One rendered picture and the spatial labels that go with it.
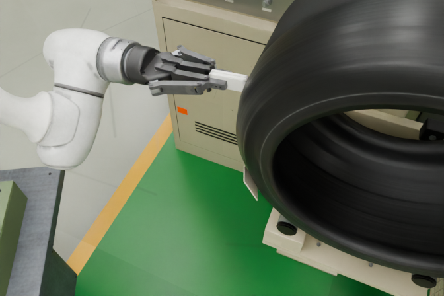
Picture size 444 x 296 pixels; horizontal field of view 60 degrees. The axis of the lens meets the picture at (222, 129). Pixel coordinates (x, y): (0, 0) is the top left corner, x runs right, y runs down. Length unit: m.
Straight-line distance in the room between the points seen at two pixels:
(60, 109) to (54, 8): 2.44
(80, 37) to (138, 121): 1.42
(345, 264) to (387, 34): 0.62
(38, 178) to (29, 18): 1.99
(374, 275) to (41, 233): 0.87
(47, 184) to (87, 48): 0.60
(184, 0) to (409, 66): 1.06
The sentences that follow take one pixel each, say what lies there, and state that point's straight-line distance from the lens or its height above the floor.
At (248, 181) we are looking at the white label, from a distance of 0.73.
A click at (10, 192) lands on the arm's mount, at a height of 0.75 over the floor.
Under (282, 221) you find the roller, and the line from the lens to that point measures 0.85.
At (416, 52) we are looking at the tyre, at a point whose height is 1.41.
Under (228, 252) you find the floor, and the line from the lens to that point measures 1.79.
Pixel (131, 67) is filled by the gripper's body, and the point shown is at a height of 1.18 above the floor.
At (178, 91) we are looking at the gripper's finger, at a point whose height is 1.17.
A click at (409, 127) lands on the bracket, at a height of 0.95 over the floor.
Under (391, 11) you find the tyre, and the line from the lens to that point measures 0.48.
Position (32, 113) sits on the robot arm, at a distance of 0.79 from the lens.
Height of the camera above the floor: 1.68
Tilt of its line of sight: 52 degrees down
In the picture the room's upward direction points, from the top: straight up
